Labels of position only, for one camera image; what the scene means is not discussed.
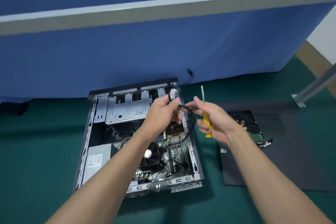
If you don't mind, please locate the white cable connector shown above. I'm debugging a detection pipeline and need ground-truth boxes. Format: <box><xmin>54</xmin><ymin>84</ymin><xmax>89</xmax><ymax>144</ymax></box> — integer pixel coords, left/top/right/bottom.
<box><xmin>168</xmin><ymin>88</ymin><xmax>181</xmax><ymax>103</ymax></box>

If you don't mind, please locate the yellow-handled screwdriver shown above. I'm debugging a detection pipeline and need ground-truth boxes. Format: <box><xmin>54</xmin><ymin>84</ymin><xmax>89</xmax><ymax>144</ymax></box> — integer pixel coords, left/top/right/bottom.
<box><xmin>200</xmin><ymin>85</ymin><xmax>213</xmax><ymax>139</ymax></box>

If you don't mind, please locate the person's right hand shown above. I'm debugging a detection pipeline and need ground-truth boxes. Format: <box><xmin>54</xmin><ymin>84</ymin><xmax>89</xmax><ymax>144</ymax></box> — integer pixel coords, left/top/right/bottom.
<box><xmin>185</xmin><ymin>96</ymin><xmax>239</xmax><ymax>145</ymax></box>

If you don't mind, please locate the silver metal drive cage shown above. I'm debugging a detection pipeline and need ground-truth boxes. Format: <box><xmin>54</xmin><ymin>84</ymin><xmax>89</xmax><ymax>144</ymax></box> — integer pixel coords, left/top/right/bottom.
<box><xmin>105</xmin><ymin>88</ymin><xmax>166</xmax><ymax>125</ymax></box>

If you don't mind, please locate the silver power supply unit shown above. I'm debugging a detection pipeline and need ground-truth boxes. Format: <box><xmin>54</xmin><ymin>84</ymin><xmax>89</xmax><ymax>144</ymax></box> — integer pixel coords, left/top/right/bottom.
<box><xmin>81</xmin><ymin>143</ymin><xmax>119</xmax><ymax>187</ymax></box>

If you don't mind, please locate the black data cable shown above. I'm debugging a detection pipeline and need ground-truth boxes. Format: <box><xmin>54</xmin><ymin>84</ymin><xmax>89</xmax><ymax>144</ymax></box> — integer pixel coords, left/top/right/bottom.
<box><xmin>178</xmin><ymin>104</ymin><xmax>197</xmax><ymax>141</ymax></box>

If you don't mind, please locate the grey metal post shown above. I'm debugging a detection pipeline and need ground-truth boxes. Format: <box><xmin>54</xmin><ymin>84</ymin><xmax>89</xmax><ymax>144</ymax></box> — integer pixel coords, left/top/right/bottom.
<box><xmin>291</xmin><ymin>62</ymin><xmax>336</xmax><ymax>108</ymax></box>

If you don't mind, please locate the blue cloth curtain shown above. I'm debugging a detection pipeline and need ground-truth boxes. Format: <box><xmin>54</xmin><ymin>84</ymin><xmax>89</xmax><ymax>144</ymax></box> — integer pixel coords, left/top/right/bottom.
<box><xmin>0</xmin><ymin>0</ymin><xmax>336</xmax><ymax>105</ymax></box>

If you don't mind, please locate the person's left hand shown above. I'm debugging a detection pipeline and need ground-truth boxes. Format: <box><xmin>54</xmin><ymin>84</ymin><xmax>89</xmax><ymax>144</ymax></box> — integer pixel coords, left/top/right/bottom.
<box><xmin>142</xmin><ymin>94</ymin><xmax>182</xmax><ymax>141</ymax></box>

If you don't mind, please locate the person's left forearm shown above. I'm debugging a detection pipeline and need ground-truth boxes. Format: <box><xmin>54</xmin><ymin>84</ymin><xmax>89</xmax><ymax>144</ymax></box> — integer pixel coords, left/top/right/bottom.
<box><xmin>46</xmin><ymin>126</ymin><xmax>157</xmax><ymax>224</ymax></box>

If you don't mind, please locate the black flat base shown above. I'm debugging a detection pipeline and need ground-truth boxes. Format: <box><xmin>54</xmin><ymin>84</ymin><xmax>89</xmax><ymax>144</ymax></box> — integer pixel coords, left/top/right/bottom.
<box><xmin>0</xmin><ymin>102</ymin><xmax>30</xmax><ymax>117</ymax></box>

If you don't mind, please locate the yellow and black cable bundle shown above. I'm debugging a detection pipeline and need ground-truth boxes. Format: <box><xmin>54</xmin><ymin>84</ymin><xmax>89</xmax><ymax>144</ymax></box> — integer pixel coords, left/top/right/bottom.
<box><xmin>119</xmin><ymin>134</ymin><xmax>135</xmax><ymax>150</ymax></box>

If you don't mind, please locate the green floor mat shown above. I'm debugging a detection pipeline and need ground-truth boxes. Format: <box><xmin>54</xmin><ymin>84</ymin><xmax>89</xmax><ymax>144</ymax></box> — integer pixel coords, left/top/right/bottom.
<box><xmin>0</xmin><ymin>54</ymin><xmax>336</xmax><ymax>224</ymax></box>

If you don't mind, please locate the black side panel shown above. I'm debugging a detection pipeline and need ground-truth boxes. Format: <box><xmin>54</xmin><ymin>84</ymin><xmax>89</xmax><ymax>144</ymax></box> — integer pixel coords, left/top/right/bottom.
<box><xmin>217</xmin><ymin>101</ymin><xmax>336</xmax><ymax>193</ymax></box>

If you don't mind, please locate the desktop computer case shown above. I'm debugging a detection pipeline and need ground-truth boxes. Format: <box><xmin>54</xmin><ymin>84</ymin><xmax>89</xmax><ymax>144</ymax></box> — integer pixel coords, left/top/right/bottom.
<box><xmin>72</xmin><ymin>77</ymin><xmax>205</xmax><ymax>198</ymax></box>

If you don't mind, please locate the person's right forearm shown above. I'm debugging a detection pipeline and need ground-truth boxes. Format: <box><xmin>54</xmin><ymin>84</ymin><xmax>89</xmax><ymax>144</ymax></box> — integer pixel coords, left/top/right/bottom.
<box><xmin>225</xmin><ymin>129</ymin><xmax>334</xmax><ymax>224</ymax></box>

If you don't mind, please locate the hard drive with cables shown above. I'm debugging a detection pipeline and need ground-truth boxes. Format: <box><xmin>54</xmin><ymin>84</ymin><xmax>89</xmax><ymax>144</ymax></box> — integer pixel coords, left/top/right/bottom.
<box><xmin>226</xmin><ymin>110</ymin><xmax>265</xmax><ymax>145</ymax></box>

